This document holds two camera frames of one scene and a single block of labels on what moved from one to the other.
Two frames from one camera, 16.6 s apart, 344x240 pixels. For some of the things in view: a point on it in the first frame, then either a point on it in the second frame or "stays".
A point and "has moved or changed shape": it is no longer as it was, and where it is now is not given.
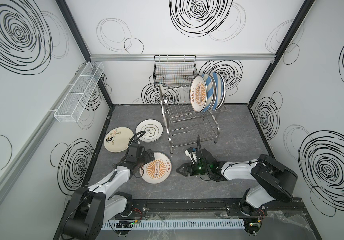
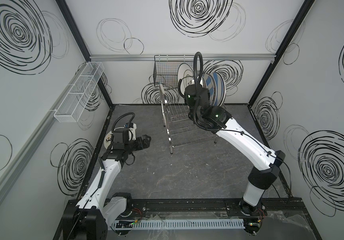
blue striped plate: x=211 y=91 stays
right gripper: x=191 y=167 to x=190 y=87
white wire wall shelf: x=72 y=106 stays
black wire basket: x=174 y=70 stays
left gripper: x=143 y=156 to x=111 y=139
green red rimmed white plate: x=222 y=90 has moved or changed shape
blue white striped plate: x=220 y=94 stays
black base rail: x=218 y=208 stays
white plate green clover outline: x=153 y=129 to x=185 y=74
